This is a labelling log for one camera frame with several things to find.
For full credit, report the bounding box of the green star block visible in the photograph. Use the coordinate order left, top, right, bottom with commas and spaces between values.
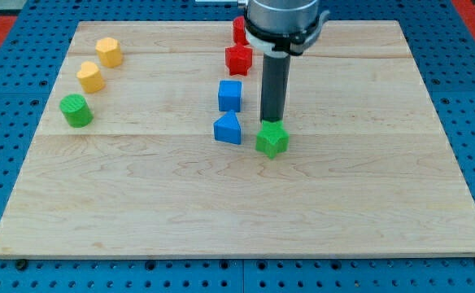
255, 120, 290, 159

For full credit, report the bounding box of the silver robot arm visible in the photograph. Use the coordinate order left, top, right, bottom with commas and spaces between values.
243, 0, 330, 58

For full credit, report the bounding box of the blue triangle block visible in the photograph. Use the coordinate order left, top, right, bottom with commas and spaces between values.
213, 110, 242, 145

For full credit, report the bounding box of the red star block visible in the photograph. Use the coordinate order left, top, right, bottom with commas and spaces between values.
225, 43, 253, 76

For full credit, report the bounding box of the blue cube block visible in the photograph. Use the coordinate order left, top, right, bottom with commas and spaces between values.
218, 80, 242, 112

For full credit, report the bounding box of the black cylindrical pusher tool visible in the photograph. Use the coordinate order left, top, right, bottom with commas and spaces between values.
260, 54, 290, 122

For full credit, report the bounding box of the red cylinder block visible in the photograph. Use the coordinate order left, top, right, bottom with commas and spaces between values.
233, 15, 249, 46

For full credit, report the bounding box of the wooden board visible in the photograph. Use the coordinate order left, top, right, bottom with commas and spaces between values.
0, 20, 475, 260

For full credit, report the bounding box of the yellow hexagon block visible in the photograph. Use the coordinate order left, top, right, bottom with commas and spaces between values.
95, 37, 123, 68

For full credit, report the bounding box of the green cylinder block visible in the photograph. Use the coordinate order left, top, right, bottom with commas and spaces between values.
59, 94, 94, 128

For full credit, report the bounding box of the yellow heart block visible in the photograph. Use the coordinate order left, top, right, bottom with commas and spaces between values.
76, 61, 105, 94

